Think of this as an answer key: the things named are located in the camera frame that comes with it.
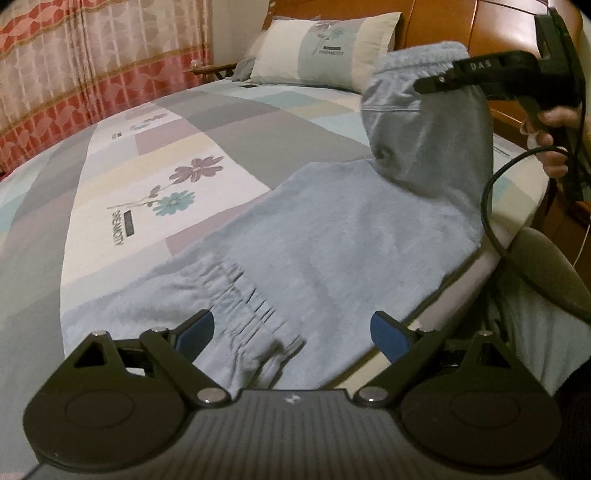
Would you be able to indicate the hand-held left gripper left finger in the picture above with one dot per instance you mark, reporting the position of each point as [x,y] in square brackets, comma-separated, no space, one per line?
[196,332]

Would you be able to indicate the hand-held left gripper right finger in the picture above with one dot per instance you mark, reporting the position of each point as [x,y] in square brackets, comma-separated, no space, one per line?
[390,339]

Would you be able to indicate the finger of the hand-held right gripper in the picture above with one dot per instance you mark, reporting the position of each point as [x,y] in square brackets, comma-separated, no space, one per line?
[436,82]

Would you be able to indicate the light blue fleece pants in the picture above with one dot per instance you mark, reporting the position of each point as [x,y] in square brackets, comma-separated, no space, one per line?
[351,230]

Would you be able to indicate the person's right hand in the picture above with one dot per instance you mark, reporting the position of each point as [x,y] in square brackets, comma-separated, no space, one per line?
[561,120]

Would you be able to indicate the person's grey trouser leg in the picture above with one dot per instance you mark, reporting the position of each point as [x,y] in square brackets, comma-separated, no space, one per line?
[540,332]

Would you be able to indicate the white floral pillow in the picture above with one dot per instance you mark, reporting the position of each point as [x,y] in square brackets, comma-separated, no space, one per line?
[286,55]

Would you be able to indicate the patchwork floral bed sheet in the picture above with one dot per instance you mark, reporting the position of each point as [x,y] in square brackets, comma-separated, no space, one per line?
[69,207]

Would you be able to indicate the grey pillow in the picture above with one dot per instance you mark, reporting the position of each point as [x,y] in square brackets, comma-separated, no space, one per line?
[249,64]

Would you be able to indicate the wooden bedside rack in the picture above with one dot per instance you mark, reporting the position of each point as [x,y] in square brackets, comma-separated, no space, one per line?
[214,71]

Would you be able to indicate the pink patterned curtain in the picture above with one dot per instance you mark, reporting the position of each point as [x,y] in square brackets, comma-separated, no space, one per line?
[92,69]

